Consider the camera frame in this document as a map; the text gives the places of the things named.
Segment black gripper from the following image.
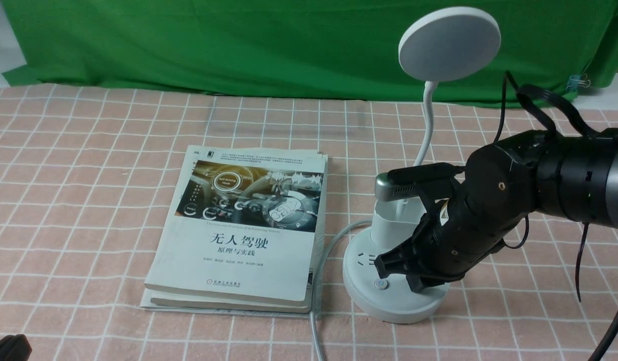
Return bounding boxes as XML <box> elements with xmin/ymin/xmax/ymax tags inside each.
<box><xmin>374</xmin><ymin>197</ymin><xmax>520</xmax><ymax>293</ymax></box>

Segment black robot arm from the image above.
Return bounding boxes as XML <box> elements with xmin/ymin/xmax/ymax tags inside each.
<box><xmin>374</xmin><ymin>128</ymin><xmax>618</xmax><ymax>292</ymax></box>

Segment white round desk lamp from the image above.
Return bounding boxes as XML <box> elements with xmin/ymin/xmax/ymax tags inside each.
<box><xmin>342</xmin><ymin>6</ymin><xmax>501</xmax><ymax>324</ymax></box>

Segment white self-driving top book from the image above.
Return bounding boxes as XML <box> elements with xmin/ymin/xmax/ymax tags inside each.
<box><xmin>145</xmin><ymin>145</ymin><xmax>326</xmax><ymax>302</ymax></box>

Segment green backdrop cloth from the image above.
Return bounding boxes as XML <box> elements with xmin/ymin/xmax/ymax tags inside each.
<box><xmin>2</xmin><ymin>1</ymin><xmax>618</xmax><ymax>106</ymax></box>

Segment blue binder clip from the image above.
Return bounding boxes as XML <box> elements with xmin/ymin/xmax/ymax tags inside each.
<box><xmin>565</xmin><ymin>74</ymin><xmax>591</xmax><ymax>92</ymax></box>

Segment white bottom book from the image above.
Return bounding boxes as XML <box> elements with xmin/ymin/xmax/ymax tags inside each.
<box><xmin>140</xmin><ymin>155</ymin><xmax>329</xmax><ymax>319</ymax></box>

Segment black object at corner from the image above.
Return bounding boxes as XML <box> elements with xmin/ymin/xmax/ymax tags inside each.
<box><xmin>0</xmin><ymin>334</ymin><xmax>33</xmax><ymax>361</ymax></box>

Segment grey lamp power cable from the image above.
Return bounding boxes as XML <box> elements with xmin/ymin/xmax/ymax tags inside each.
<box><xmin>310</xmin><ymin>219</ymin><xmax>373</xmax><ymax>361</ymax></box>

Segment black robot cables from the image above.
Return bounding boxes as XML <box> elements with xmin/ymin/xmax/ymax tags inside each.
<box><xmin>493</xmin><ymin>71</ymin><xmax>618</xmax><ymax>361</ymax></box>

